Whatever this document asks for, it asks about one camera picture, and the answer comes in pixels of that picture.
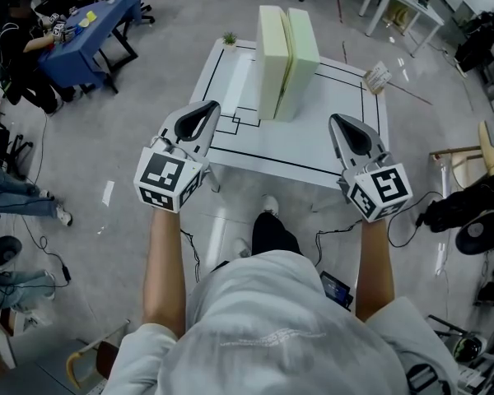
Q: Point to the blue cloth-covered table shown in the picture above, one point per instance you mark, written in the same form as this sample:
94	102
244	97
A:
94	35

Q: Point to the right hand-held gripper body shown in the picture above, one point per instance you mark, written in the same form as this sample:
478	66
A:
378	187

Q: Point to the small potted plant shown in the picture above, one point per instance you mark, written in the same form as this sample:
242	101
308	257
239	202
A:
229	38

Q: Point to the black waist-worn device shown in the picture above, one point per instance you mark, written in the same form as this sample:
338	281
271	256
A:
333	290

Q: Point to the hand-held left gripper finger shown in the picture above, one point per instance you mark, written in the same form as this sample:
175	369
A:
210	134
171	124

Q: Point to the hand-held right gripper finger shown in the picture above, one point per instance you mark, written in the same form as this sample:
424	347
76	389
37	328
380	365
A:
338	142
374	140

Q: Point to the yellow cup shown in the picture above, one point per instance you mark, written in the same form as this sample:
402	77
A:
91	15

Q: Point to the person's left forearm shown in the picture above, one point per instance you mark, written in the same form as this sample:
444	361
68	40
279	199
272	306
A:
164	274

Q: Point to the white table with black lines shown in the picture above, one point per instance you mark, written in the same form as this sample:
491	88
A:
333	130

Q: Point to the cream bowl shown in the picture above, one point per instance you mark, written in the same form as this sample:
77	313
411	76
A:
84	24

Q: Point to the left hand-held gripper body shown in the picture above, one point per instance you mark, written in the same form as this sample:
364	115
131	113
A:
164	179

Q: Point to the person's right shoe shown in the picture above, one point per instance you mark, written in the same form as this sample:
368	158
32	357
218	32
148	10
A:
270	204

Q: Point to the round wooden table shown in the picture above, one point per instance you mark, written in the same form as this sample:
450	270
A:
492	150

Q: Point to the black moulded chair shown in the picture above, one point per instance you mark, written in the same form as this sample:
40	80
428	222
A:
477	233

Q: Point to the wooden chair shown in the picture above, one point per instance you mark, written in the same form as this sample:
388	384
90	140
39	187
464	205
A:
72	368

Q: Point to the person's white shirt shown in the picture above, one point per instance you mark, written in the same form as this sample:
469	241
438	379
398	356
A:
280	335

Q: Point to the person's black trousers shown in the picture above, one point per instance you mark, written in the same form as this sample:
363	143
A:
273	235

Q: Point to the person's right forearm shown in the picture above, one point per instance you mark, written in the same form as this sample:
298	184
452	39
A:
374	274

